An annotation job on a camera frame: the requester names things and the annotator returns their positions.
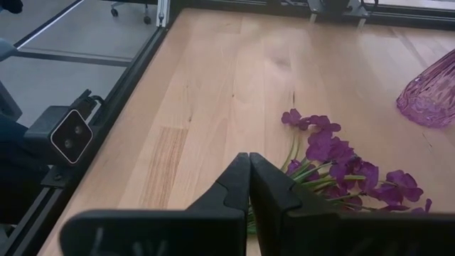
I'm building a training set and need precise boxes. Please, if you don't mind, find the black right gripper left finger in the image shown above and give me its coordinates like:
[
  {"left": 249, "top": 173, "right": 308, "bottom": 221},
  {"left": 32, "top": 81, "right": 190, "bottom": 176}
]
[{"left": 59, "top": 152, "right": 252, "bottom": 256}]

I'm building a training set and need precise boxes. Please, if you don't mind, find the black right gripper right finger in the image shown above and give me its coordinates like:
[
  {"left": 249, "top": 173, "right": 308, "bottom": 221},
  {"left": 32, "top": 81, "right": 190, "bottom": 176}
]
[{"left": 249, "top": 152, "right": 455, "bottom": 256}]

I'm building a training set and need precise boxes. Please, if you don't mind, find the purple artificial flower spray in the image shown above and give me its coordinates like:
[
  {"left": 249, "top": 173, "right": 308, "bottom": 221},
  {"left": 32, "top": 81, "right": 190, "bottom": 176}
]
[{"left": 246, "top": 108, "right": 433, "bottom": 235}]

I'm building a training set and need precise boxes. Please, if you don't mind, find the pink ribbed glass vase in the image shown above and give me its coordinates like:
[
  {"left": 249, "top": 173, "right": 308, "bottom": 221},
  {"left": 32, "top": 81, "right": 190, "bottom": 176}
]
[{"left": 395, "top": 48, "right": 455, "bottom": 129}]

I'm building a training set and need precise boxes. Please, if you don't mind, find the silver aluminium extrusion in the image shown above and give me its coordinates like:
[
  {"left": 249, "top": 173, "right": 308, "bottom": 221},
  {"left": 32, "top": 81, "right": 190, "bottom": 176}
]
[{"left": 155, "top": 0, "right": 171, "bottom": 28}]

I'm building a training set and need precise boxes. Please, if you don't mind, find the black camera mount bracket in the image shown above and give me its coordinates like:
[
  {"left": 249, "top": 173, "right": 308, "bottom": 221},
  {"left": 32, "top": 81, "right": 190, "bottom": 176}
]
[{"left": 41, "top": 163, "right": 72, "bottom": 189}]

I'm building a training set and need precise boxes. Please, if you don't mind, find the black depth camera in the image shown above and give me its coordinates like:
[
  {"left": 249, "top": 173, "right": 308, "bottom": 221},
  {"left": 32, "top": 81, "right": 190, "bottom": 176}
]
[{"left": 23, "top": 105, "right": 94, "bottom": 166}]

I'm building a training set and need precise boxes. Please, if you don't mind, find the black metal table frame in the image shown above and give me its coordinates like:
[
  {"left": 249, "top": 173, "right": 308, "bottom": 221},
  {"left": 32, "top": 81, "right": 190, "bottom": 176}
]
[{"left": 0, "top": 0, "right": 455, "bottom": 256}]

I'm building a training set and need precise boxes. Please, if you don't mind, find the black camera cable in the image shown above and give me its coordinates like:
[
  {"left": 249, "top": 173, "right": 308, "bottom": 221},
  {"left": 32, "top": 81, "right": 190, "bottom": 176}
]
[{"left": 69, "top": 88, "right": 106, "bottom": 118}]

